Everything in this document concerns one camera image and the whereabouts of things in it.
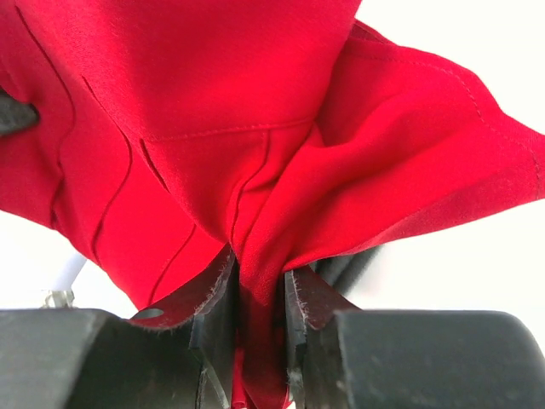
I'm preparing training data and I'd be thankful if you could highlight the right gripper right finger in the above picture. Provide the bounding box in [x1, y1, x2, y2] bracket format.
[284, 268, 544, 409]

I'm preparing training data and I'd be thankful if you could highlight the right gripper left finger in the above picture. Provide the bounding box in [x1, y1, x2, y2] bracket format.
[1, 248, 237, 408]

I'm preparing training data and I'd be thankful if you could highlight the red skirt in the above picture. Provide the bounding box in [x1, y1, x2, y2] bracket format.
[1, 1, 544, 408]

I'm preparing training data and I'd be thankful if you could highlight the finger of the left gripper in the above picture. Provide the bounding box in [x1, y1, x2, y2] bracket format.
[0, 89, 40, 137]

